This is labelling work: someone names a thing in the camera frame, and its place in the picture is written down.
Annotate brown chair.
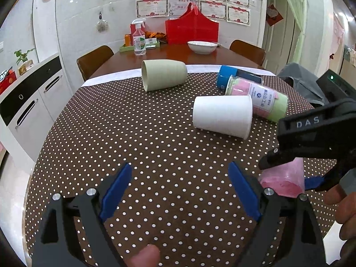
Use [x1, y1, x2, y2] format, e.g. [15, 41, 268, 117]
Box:
[229, 40, 267, 67]
[77, 45, 114, 82]

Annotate white cup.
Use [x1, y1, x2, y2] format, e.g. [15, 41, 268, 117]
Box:
[192, 95, 253, 141]

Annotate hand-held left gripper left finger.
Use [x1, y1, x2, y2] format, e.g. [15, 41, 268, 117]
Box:
[33, 163, 132, 267]

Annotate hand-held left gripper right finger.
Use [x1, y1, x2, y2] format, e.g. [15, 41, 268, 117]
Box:
[228, 161, 326, 267]

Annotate person's right hand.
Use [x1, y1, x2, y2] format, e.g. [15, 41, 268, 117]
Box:
[324, 184, 356, 241]

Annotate potted green plant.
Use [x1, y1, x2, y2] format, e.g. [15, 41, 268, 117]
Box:
[14, 48, 36, 75]

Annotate green tray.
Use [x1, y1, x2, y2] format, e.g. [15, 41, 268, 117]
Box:
[119, 40, 160, 53]

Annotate grey jacket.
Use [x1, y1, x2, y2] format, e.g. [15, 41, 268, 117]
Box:
[277, 63, 329, 107]

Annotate orange snack packets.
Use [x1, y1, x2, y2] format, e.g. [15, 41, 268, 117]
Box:
[145, 30, 167, 42]

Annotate red felt bag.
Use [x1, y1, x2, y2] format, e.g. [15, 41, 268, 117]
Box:
[165, 2, 219, 45]

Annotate white black cabinet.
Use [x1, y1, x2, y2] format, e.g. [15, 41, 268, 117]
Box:
[0, 56, 74, 162]

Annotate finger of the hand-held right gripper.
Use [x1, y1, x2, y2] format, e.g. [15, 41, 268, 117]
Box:
[259, 147, 296, 171]
[304, 176, 328, 191]

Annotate pink cup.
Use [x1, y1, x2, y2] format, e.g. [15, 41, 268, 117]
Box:
[259, 157, 306, 199]

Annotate white bowl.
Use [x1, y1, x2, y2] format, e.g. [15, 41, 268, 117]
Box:
[187, 41, 218, 55]

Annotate red diamond door decoration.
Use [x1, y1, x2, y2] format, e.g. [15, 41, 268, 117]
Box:
[265, 4, 284, 27]

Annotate light green curtain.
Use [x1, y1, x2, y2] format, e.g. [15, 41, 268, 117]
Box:
[278, 0, 310, 55]

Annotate clear spray bottle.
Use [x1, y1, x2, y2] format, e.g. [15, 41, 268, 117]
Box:
[131, 19, 147, 56]

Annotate person's left hand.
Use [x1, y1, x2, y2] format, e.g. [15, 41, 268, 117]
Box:
[131, 244, 161, 267]

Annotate light green cup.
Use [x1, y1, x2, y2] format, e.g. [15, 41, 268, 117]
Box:
[141, 60, 187, 92]

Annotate blue lid bottle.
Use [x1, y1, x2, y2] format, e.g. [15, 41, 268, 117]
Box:
[216, 65, 262, 91]

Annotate brown polka dot tablecloth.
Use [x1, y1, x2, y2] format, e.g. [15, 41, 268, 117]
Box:
[24, 65, 341, 267]

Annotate red gift box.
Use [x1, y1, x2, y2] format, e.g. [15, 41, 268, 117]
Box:
[0, 67, 18, 95]

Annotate clear jar pink green contents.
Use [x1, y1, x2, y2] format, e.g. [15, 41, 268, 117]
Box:
[225, 75, 288, 123]

